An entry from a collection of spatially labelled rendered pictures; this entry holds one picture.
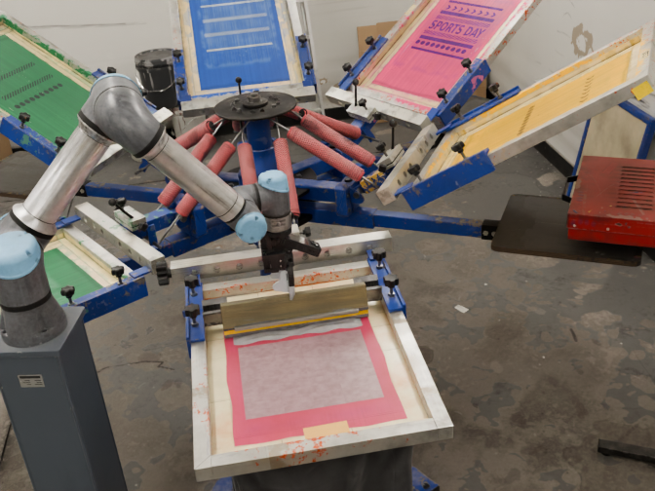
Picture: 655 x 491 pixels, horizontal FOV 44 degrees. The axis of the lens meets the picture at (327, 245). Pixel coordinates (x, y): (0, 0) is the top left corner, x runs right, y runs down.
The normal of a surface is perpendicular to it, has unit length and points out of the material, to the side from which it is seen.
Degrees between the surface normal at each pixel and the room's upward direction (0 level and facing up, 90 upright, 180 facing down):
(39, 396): 90
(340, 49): 90
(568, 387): 0
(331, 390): 0
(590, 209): 0
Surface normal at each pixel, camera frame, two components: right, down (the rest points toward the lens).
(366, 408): -0.07, -0.87
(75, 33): 0.16, 0.46
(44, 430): -0.07, 0.48
